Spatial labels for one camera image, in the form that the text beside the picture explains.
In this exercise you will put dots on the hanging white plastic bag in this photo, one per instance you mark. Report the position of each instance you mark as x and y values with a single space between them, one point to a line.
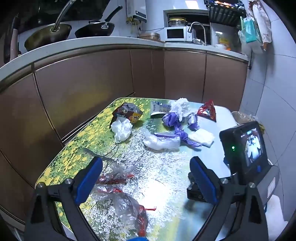
262 20

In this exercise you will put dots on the white water heater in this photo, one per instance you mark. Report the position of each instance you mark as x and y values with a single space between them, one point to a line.
136 10

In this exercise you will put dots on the small purple wrapper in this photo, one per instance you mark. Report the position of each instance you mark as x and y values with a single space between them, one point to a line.
193 119

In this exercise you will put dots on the glass pot with lid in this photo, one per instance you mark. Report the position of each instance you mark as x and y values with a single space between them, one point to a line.
177 22

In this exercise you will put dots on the clear red-printed plastic bag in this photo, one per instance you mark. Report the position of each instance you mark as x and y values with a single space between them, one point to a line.
118 172
124 206

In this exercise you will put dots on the folded white napkin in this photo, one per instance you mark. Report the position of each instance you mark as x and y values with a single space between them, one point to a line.
202 138

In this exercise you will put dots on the black frying pan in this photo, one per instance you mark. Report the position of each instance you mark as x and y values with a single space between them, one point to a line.
94 30

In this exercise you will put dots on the white blue paper wrapper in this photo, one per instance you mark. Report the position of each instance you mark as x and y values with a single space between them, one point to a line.
158 109

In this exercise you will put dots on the white microwave oven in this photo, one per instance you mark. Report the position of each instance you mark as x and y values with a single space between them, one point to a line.
177 33

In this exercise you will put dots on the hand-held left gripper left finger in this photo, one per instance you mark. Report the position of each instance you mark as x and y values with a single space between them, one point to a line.
90 178

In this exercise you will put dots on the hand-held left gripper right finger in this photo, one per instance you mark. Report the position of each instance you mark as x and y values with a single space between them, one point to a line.
203 180

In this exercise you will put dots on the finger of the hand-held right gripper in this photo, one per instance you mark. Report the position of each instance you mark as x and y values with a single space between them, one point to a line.
193 193

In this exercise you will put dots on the purple plastic bag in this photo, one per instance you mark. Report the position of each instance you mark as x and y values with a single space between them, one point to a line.
172 119

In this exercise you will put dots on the crumpled white tissue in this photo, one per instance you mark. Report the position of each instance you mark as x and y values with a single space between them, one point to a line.
121 129

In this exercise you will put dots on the steel kitchen faucet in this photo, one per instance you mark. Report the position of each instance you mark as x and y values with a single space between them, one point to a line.
196 24

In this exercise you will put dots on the yellow container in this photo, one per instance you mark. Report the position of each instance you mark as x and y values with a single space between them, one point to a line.
224 41

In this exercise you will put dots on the hanging green plastic bag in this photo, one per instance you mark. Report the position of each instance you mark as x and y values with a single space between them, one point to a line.
251 30

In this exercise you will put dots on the red snack packet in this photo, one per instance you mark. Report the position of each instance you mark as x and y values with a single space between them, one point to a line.
208 110

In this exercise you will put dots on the black dish rack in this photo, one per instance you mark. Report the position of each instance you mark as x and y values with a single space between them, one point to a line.
226 12

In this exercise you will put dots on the white crumpled plastic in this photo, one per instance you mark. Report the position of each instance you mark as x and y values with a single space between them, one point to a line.
181 107

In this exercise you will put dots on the round bamboo steamer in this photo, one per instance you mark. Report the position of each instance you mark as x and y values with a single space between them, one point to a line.
149 36

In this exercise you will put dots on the brown orange snack packet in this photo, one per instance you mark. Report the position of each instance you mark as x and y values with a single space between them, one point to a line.
126 112

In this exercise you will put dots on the brown kitchen cabinet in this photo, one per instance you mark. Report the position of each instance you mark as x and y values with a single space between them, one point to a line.
92 81

